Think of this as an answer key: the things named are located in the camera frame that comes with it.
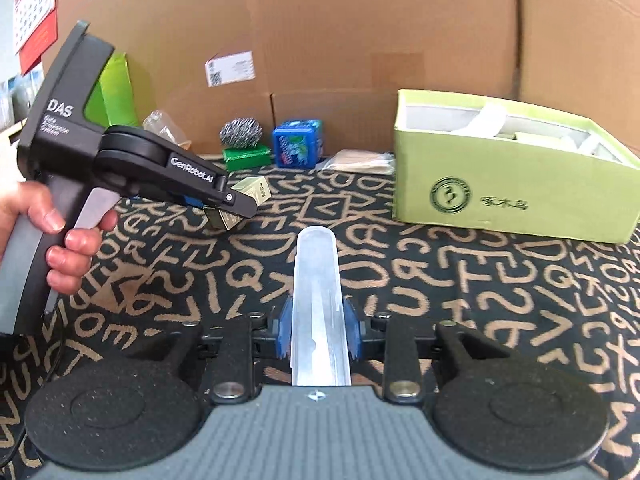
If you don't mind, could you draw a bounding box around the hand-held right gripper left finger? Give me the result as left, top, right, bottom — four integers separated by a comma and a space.
150, 298, 294, 406

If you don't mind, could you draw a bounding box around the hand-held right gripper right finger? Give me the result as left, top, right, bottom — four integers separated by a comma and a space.
342, 298, 506, 406

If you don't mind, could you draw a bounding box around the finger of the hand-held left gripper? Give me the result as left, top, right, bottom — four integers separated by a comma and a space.
127, 191, 212, 211
164, 147, 259, 219

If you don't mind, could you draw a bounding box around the clear plastic tube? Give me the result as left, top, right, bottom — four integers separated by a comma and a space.
289, 226, 354, 387

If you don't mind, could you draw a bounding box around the small gold box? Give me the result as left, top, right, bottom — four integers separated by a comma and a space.
207, 176, 274, 231

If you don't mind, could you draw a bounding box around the green cardboard storage box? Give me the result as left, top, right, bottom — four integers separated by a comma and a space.
391, 88, 640, 247

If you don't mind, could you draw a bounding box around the person's left hand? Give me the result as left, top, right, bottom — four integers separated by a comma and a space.
0, 180, 120, 297

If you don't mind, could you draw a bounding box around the small green box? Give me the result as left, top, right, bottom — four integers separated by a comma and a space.
223, 143, 274, 171

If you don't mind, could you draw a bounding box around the steel wool scrubber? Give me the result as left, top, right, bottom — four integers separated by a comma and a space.
218, 117, 264, 150

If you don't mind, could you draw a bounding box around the clear plastic jar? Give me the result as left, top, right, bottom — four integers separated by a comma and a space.
142, 109, 194, 151

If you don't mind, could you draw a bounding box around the black letter-print cloth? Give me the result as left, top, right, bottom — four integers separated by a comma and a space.
0, 152, 640, 480

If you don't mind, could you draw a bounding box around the blue tissue pack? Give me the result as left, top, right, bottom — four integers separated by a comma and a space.
272, 118, 324, 169

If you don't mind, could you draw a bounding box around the white shipping label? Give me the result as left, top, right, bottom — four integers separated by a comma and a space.
204, 52, 256, 86

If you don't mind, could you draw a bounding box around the clear bag of beige items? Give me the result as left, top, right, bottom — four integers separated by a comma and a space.
315, 149, 396, 176

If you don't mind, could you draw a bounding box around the large brown cardboard panel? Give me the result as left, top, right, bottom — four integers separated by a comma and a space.
55, 0, 522, 157

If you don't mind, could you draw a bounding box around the red wall calendar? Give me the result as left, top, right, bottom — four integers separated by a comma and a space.
13, 0, 69, 74

